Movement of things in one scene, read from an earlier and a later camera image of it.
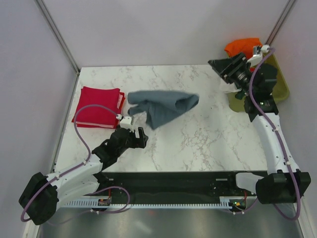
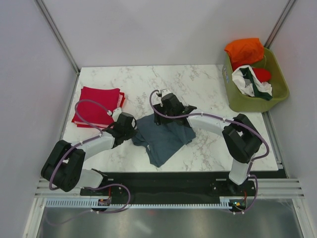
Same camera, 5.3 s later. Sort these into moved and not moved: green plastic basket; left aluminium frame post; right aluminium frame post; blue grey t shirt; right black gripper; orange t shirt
Moved: blue grey t shirt; right black gripper
Not moved: green plastic basket; right aluminium frame post; left aluminium frame post; orange t shirt
